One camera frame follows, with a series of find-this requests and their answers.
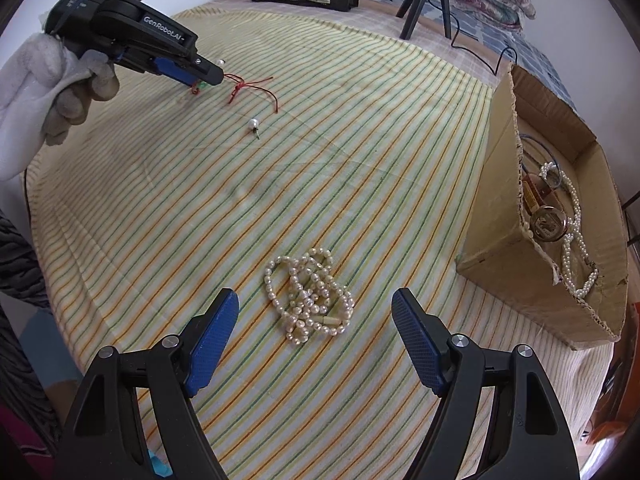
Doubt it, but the single pearl earring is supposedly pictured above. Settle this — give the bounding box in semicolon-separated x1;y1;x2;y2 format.
247;118;260;139

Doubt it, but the small pearl strand pile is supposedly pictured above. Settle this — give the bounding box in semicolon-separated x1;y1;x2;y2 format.
264;247;355;347

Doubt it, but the green jade red-cord pendant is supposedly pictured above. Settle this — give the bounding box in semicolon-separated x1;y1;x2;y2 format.
190;71;282;112

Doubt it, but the brown leather strap watch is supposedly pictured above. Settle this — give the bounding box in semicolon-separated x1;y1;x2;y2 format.
522;171;568;243

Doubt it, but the open cardboard box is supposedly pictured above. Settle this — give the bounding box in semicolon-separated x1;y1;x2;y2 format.
457;65;628;349

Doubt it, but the left white gloved hand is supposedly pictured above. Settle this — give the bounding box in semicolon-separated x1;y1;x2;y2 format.
1;34;119;181

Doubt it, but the dark thin bangle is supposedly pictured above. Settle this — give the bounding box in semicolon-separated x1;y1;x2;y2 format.
520;133;561;171

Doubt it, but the black light cable with remote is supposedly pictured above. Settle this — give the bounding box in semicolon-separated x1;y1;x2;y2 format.
441;0;519;76

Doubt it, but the blue patterned bed sheet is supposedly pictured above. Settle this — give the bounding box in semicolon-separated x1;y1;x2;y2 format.
376;0;577;110

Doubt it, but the long twisted pearl necklace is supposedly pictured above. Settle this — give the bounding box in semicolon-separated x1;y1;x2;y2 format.
538;160;600;300

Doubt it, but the yellow striped bed cloth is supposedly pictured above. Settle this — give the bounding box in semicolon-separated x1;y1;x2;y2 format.
27;8;612;479

